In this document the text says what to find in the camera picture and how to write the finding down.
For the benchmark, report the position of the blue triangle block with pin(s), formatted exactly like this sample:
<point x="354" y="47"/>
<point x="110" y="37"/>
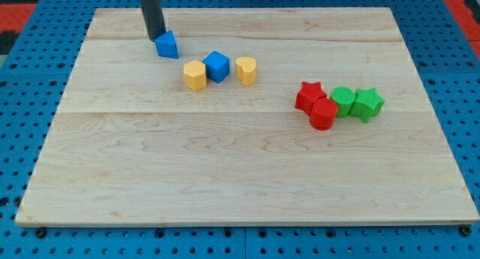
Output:
<point x="166" y="45"/>

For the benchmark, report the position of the yellow heart block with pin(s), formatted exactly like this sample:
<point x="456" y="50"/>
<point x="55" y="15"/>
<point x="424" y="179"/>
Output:
<point x="246" y="70"/>

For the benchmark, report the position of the blue cube block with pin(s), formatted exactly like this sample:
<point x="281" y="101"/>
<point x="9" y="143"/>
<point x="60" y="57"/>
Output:
<point x="217" y="66"/>

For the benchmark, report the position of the red cylinder block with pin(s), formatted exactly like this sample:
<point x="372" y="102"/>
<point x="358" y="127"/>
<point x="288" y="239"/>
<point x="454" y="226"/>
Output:
<point x="323" y="114"/>

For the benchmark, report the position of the light wooden board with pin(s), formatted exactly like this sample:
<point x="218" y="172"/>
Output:
<point x="132" y="146"/>

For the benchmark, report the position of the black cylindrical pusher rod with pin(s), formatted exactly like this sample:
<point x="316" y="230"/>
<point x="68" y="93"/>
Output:
<point x="153" y="18"/>

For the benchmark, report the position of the green star block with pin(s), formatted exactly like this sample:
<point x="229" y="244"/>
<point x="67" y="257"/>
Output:
<point x="367" y="104"/>

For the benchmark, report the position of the yellow hexagon block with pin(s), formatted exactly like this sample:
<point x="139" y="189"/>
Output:
<point x="195" y="75"/>

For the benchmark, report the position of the green cylinder block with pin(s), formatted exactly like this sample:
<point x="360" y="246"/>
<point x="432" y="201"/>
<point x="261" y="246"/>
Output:
<point x="344" y="98"/>

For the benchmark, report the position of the red star block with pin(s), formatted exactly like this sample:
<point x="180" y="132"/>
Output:
<point x="307" y="95"/>

